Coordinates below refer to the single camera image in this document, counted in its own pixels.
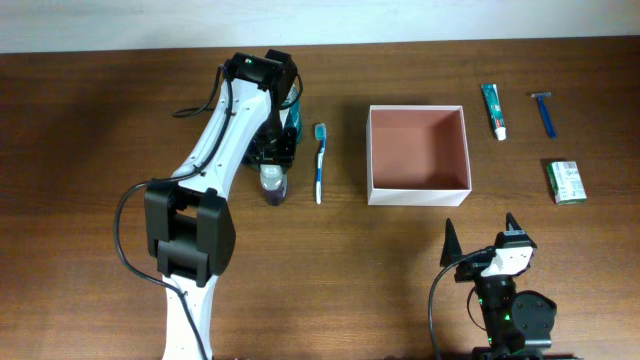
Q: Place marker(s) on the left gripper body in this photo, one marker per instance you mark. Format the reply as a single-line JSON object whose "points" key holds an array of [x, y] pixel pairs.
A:
{"points": [[279, 144]]}

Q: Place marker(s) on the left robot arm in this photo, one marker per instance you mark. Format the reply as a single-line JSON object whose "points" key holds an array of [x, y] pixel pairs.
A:
{"points": [[190, 232]]}

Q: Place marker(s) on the blue mouthwash bottle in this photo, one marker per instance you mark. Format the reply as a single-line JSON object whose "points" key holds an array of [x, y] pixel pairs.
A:
{"points": [[292, 104]]}

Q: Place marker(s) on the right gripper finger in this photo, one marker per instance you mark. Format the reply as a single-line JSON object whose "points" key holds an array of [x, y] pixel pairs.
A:
{"points": [[451, 251], [512, 227]]}

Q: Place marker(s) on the pink cardboard box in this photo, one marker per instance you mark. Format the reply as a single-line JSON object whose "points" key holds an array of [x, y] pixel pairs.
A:
{"points": [[417, 155]]}

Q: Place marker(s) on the clear spray bottle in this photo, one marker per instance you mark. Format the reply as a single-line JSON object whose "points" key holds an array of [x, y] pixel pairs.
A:
{"points": [[274, 182]]}

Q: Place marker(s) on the blue disposable razor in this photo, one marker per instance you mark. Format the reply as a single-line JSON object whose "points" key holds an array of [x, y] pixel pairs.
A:
{"points": [[545, 115]]}

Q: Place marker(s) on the blue white toothbrush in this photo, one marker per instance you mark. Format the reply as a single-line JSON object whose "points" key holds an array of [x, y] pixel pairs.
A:
{"points": [[321, 136]]}

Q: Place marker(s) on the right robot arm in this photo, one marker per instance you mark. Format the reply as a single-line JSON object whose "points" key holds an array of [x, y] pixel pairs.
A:
{"points": [[518, 325]]}

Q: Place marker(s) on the green toothpaste tube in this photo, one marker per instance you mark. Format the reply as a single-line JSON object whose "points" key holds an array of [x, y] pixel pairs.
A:
{"points": [[491, 97]]}

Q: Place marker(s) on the green white soap box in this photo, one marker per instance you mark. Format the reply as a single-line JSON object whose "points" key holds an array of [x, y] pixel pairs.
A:
{"points": [[566, 183]]}

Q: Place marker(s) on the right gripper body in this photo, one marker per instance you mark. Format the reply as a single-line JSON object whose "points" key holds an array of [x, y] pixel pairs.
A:
{"points": [[472, 269]]}

